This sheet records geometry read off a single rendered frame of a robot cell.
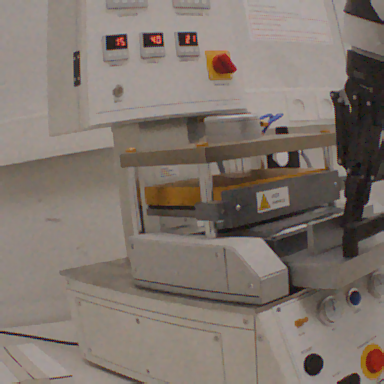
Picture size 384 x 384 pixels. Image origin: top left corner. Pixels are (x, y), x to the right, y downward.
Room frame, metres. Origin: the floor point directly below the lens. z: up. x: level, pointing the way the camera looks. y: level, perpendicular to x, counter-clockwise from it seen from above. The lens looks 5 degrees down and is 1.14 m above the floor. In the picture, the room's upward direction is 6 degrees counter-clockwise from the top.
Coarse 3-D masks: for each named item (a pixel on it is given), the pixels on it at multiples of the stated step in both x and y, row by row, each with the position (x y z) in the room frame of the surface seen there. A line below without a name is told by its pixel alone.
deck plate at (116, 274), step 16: (64, 272) 1.12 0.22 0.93; (80, 272) 1.11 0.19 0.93; (96, 272) 1.10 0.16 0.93; (112, 272) 1.09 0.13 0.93; (128, 272) 1.08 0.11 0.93; (112, 288) 1.00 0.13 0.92; (128, 288) 0.97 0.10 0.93; (144, 288) 0.96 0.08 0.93; (192, 304) 0.86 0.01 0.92; (208, 304) 0.84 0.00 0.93; (224, 304) 0.82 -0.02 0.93; (240, 304) 0.81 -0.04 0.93; (256, 304) 0.80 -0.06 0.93; (272, 304) 0.80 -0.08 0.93
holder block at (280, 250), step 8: (240, 232) 0.95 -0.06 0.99; (296, 232) 0.88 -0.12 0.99; (304, 232) 0.89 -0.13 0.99; (264, 240) 0.87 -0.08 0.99; (272, 240) 0.86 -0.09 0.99; (280, 240) 0.86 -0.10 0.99; (288, 240) 0.87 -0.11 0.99; (296, 240) 0.88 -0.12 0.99; (304, 240) 0.89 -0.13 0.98; (272, 248) 0.86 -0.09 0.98; (280, 248) 0.86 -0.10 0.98; (288, 248) 0.87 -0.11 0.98; (296, 248) 0.88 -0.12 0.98; (304, 248) 0.89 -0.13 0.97; (280, 256) 0.86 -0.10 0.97
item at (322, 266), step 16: (368, 208) 0.92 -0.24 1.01; (320, 224) 0.85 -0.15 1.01; (336, 224) 0.87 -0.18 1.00; (320, 240) 0.85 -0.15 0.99; (336, 240) 0.87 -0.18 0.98; (368, 240) 0.87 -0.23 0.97; (288, 256) 0.86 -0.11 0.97; (304, 256) 0.85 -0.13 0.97; (320, 256) 0.83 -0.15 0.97; (336, 256) 0.81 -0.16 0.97; (368, 256) 0.80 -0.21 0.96; (288, 272) 0.82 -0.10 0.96; (304, 272) 0.80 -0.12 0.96; (320, 272) 0.78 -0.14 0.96; (336, 272) 0.76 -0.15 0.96; (352, 272) 0.78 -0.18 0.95; (368, 272) 0.80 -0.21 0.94; (304, 288) 0.83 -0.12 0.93; (320, 288) 0.81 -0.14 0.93; (336, 288) 0.76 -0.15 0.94
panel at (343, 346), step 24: (360, 288) 0.89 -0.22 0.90; (288, 312) 0.80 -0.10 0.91; (312, 312) 0.82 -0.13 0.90; (360, 312) 0.87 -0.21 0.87; (288, 336) 0.78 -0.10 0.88; (312, 336) 0.80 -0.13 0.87; (336, 336) 0.82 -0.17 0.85; (360, 336) 0.85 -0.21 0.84; (336, 360) 0.80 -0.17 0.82; (360, 360) 0.83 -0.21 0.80
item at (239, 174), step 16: (240, 160) 1.02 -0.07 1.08; (224, 176) 1.07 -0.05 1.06; (240, 176) 1.02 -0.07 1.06; (256, 176) 1.01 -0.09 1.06; (272, 176) 0.98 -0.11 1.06; (288, 176) 0.98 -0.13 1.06; (144, 192) 1.04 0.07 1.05; (160, 192) 1.01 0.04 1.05; (176, 192) 0.98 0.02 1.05; (192, 192) 0.96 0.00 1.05; (160, 208) 1.02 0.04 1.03; (176, 208) 0.99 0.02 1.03; (192, 208) 0.97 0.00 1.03
